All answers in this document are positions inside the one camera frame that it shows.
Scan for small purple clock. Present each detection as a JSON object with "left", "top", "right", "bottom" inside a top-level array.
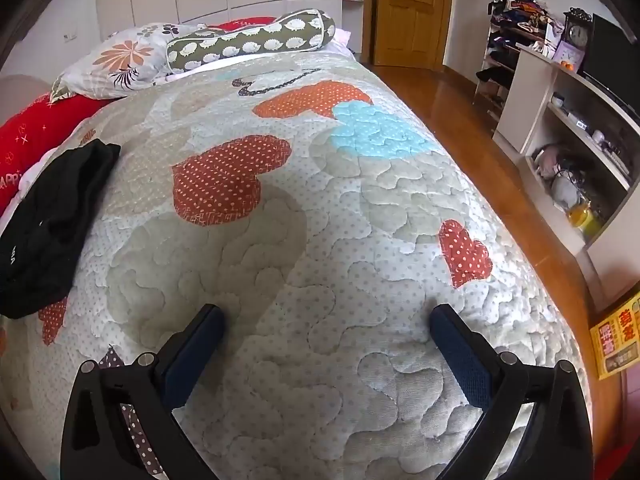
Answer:
[{"left": 554, "top": 42, "right": 584, "bottom": 72}]

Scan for black television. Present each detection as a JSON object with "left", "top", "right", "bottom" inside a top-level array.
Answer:
[{"left": 582, "top": 14, "right": 640, "bottom": 111}]

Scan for cluttered shoe rack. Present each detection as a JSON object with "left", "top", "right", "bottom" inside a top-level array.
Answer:
[{"left": 475, "top": 0, "right": 566, "bottom": 121}]

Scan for wooden door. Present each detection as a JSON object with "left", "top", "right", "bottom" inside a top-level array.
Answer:
[{"left": 372, "top": 0, "right": 456, "bottom": 73}]

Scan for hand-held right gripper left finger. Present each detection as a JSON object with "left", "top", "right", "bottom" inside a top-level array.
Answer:
[{"left": 59, "top": 303, "right": 227, "bottom": 480}]

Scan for yellow bottle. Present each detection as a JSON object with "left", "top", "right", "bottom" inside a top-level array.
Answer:
[{"left": 569, "top": 202, "right": 603, "bottom": 241}]

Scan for quilted heart-patterned bedspread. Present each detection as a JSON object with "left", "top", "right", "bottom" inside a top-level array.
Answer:
[{"left": 0, "top": 52, "right": 593, "bottom": 480}]

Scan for yellow printed box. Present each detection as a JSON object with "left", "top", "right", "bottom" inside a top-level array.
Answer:
[{"left": 589, "top": 292, "right": 640, "bottom": 381}]

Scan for red cloth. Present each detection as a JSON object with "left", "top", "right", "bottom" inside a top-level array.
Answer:
[{"left": 207, "top": 16, "right": 277, "bottom": 34}]

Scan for white floral pillow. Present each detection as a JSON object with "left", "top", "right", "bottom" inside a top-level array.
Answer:
[{"left": 50, "top": 22, "right": 201, "bottom": 106}]

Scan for white shelf unit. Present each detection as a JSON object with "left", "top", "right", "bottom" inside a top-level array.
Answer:
[{"left": 492, "top": 42, "right": 640, "bottom": 311}]

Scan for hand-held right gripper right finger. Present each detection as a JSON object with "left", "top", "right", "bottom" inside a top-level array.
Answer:
[{"left": 429, "top": 303, "right": 594, "bottom": 480}]

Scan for green patterned bolster pillow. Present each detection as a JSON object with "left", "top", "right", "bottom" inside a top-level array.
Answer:
[{"left": 166, "top": 8, "right": 337, "bottom": 77}]

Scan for black pants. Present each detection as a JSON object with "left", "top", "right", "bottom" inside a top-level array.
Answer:
[{"left": 0, "top": 139, "right": 122, "bottom": 320}]

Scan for dark ornate clock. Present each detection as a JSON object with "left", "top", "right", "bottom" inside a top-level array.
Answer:
[{"left": 564, "top": 8, "right": 594, "bottom": 54}]

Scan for red blanket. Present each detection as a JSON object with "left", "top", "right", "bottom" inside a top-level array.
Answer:
[{"left": 0, "top": 92, "right": 113, "bottom": 216}]

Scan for pale pink bag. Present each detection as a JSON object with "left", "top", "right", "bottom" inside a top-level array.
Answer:
[{"left": 532, "top": 144, "right": 564, "bottom": 179}]

